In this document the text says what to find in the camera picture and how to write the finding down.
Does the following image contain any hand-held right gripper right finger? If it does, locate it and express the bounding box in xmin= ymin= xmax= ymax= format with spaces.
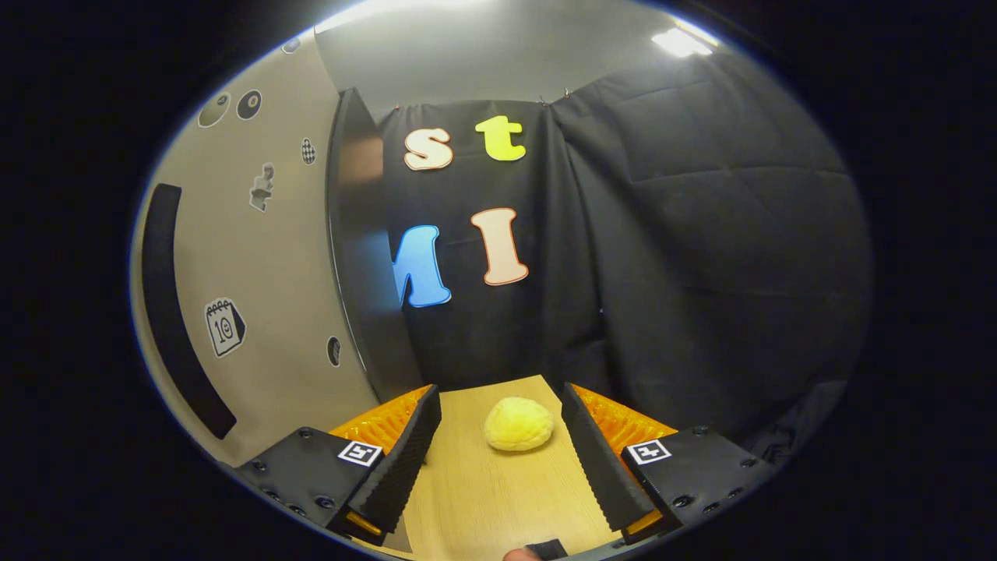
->
xmin=561 ymin=382 xmax=776 ymax=546

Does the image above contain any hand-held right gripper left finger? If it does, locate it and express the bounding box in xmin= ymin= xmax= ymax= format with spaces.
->
xmin=234 ymin=383 xmax=442 ymax=545

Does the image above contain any grey cabinet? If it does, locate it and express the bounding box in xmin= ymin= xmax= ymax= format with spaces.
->
xmin=326 ymin=87 xmax=425 ymax=402

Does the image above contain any grey cabinet door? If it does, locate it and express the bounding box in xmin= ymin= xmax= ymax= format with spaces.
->
xmin=129 ymin=27 xmax=382 ymax=468

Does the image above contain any black door handle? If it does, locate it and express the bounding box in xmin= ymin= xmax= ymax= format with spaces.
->
xmin=140 ymin=183 xmax=238 ymax=441

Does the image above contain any black backdrop cloth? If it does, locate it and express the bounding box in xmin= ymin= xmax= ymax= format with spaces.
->
xmin=374 ymin=51 xmax=873 ymax=468

